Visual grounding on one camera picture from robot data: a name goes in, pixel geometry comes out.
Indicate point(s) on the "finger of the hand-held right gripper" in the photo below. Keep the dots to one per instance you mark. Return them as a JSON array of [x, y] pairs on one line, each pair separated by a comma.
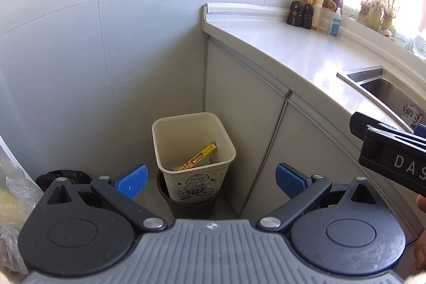
[[361, 121]]

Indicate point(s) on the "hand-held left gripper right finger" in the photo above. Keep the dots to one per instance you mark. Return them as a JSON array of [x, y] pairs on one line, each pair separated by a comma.
[[289, 181]]

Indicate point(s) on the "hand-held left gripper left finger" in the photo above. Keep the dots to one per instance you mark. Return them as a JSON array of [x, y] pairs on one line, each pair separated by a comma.
[[131, 182]]

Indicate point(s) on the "cream printed waste bin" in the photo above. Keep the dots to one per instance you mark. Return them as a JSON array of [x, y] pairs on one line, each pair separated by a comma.
[[186, 137]]

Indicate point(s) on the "yellow snack packet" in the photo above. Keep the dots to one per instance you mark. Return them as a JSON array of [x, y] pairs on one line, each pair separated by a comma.
[[198, 157]]

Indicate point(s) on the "person's right hand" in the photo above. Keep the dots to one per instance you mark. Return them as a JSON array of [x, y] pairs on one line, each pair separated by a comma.
[[422, 250]]

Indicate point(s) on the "stainless steel sink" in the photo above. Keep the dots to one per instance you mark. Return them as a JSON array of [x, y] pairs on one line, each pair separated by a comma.
[[382, 87]]

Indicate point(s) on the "black plastic bag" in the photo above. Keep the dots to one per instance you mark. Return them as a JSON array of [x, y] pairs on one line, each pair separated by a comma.
[[71, 177]]

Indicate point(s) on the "dark brown woven basket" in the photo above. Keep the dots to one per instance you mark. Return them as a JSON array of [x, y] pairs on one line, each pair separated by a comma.
[[196, 209]]

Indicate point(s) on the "small blue spray bottle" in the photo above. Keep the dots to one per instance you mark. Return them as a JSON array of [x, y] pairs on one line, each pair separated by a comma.
[[335, 25]]

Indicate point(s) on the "dried potted plants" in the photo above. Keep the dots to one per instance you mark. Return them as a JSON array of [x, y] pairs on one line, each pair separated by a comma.
[[377, 11]]

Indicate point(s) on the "dark gold-capped bottle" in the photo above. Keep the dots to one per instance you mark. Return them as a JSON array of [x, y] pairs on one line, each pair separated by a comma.
[[308, 16], [295, 13]]

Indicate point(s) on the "clear plastic bag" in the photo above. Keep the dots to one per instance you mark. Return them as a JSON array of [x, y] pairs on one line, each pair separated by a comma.
[[15, 204]]

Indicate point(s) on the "white yellow-capped bottle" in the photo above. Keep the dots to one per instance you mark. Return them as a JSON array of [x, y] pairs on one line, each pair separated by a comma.
[[318, 1]]

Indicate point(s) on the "white counter edge strip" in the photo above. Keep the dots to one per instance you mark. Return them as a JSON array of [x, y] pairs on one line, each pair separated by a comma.
[[239, 13]]

